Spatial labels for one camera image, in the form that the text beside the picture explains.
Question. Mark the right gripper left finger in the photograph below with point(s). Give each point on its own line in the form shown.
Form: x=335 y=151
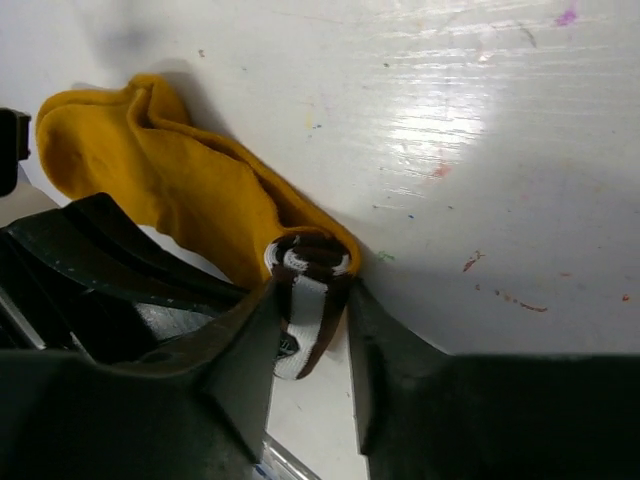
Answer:
x=195 y=408

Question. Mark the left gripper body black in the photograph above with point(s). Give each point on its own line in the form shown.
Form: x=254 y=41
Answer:
x=85 y=278

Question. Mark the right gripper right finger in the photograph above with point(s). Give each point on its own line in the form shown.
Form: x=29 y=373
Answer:
x=421 y=413

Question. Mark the mustard yellow sock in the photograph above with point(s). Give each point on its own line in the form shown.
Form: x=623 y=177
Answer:
x=211 y=195

